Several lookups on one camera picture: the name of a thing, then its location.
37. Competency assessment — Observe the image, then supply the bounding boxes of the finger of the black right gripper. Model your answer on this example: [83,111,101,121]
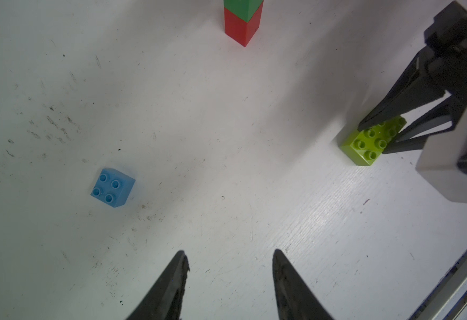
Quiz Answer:
[358,47,445,131]
[383,96,454,154]

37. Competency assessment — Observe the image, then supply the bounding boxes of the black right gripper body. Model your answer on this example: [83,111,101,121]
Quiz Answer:
[424,1,467,128]

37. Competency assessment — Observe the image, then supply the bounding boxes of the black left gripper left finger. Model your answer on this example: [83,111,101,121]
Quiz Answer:
[127,250,189,320]

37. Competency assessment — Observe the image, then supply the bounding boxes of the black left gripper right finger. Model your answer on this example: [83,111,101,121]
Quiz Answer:
[272,249,333,319]

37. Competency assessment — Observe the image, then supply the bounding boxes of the lime green long lego brick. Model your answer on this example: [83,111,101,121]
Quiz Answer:
[340,116,406,166]

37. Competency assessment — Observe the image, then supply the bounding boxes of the red square lego brick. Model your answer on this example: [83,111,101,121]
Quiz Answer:
[224,1,264,47]

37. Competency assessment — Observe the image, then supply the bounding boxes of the green square lego brick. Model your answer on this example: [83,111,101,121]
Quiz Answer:
[224,0,263,22]

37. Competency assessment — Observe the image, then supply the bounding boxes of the blue square lego brick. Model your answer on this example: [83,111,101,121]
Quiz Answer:
[91,168,136,207]

